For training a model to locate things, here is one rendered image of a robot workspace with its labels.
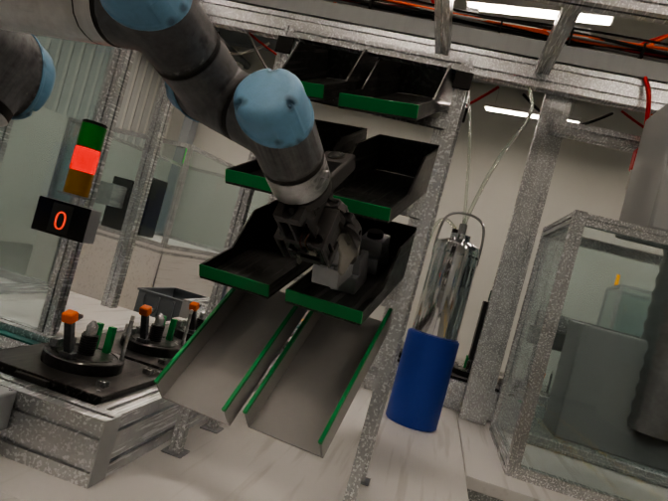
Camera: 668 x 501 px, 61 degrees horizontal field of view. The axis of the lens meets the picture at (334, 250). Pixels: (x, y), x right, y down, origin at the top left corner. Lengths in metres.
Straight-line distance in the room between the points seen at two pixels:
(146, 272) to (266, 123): 5.62
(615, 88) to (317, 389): 1.53
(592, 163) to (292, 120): 11.28
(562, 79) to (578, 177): 9.61
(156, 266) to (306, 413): 5.24
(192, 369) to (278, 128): 0.53
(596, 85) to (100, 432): 1.79
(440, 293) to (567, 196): 10.01
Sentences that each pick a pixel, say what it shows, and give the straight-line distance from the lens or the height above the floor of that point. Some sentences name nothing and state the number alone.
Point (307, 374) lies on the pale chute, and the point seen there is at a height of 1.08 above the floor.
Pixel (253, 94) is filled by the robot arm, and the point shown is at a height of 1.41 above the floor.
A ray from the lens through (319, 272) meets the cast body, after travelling 0.86.
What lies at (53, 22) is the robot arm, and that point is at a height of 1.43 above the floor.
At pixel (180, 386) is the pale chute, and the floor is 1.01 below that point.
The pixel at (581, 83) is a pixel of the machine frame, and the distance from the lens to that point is 2.13.
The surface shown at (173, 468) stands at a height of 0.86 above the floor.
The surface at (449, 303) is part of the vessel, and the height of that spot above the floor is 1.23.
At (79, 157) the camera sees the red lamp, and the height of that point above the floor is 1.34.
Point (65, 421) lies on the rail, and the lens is 0.96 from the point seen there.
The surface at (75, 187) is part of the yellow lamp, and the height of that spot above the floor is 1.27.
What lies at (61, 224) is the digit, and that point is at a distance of 1.29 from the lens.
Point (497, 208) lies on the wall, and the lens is 11.56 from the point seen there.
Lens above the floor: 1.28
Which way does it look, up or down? 1 degrees up
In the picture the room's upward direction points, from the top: 15 degrees clockwise
